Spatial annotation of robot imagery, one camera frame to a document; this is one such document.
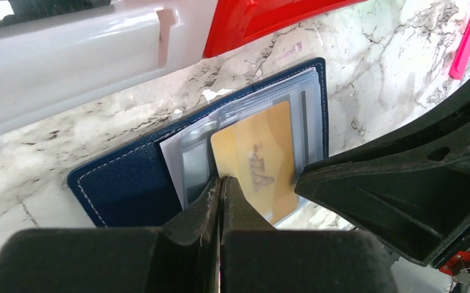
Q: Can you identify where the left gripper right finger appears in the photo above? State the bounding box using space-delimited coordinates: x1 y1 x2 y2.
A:
220 176 397 292

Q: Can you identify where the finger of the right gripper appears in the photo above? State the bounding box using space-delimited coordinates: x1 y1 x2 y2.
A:
295 79 470 266

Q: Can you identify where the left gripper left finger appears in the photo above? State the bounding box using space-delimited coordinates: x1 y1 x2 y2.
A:
0 178 222 292

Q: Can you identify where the navy blue card holder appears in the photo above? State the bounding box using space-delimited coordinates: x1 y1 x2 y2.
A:
67 57 329 228

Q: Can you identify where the gold VIP card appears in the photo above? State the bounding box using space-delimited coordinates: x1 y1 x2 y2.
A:
211 101 298 225

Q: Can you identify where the white plastic bin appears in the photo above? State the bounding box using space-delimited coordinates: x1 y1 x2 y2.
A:
0 1 217 135

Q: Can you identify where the red plastic bin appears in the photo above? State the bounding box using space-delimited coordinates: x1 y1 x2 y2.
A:
203 0 360 58

